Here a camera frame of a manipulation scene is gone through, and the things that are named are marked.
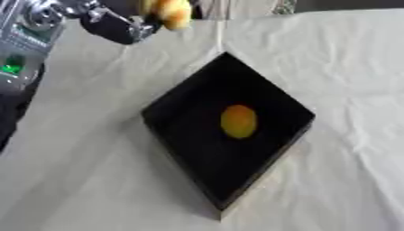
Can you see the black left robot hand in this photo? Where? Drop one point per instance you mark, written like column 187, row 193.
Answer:
column 108, row 25

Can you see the yellow soft toy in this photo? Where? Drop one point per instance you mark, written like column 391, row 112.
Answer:
column 172, row 12

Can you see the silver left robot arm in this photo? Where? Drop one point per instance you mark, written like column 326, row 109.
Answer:
column 23, row 36

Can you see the black open box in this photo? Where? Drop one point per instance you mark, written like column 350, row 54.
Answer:
column 210, row 156

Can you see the orange toy fruit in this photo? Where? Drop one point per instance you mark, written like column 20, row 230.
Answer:
column 239, row 121

